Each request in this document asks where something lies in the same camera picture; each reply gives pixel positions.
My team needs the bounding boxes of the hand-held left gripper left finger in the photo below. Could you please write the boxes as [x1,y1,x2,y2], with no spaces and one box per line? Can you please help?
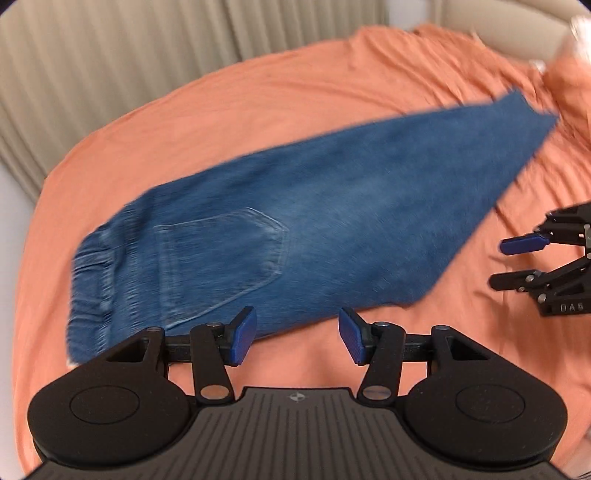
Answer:
[98,307,257,408]

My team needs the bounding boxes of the blue denim pants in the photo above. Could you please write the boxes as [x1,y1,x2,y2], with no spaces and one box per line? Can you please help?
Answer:
[67,90,560,365]

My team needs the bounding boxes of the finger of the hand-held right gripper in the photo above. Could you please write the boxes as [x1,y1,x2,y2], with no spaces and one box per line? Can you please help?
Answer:
[499,202,591,256]
[489,253,591,301]

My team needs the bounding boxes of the orange bed sheet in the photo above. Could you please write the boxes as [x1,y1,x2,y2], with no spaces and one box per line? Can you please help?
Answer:
[9,23,591,472]

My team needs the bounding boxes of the beige pleated curtain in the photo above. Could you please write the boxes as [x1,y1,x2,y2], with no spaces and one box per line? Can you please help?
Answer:
[0,0,389,206]

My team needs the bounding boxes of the beige padded headboard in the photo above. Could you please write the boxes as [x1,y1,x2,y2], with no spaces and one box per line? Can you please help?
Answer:
[431,0,575,65]

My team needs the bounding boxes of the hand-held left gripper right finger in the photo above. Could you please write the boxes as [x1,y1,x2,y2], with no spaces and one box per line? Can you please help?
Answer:
[338,307,502,409]

